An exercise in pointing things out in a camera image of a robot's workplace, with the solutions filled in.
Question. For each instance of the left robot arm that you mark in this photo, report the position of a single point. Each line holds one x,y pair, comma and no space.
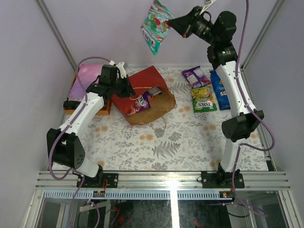
63,144

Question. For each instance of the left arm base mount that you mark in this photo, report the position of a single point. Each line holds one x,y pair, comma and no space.
101,180

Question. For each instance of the purple pillow package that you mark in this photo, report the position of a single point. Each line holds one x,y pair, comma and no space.
87,73

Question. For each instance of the black object beside tray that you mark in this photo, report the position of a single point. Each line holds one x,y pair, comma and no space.
70,105

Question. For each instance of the red paper bag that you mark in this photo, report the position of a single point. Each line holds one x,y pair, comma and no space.
151,101

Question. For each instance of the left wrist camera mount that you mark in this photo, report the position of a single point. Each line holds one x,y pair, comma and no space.
121,68

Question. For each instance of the aluminium front rail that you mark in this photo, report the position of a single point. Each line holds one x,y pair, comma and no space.
182,180

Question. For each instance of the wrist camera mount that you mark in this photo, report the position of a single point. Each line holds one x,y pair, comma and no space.
207,4
121,68

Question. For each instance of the purple snack packet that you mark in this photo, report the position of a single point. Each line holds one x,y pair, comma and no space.
196,77

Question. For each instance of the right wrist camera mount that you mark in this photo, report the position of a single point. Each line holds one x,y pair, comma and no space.
207,4

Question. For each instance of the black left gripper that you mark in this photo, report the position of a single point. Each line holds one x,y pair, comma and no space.
127,88

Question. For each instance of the purple Fox's candy bag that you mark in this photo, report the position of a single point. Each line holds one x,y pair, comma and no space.
143,101

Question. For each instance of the floral tablecloth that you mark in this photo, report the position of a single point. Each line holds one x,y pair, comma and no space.
182,140

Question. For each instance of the teal Fox's candy bag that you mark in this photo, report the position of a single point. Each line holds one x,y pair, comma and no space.
155,27

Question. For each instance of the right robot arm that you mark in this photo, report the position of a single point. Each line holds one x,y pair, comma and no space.
223,57

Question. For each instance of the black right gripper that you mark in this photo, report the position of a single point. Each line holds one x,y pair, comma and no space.
184,25

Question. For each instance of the green Fox's candy bag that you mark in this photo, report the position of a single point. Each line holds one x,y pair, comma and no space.
203,100

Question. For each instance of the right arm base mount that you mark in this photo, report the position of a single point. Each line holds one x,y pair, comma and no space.
221,179

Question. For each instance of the blue Doritos chip bag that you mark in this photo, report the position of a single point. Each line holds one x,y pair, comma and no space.
220,91

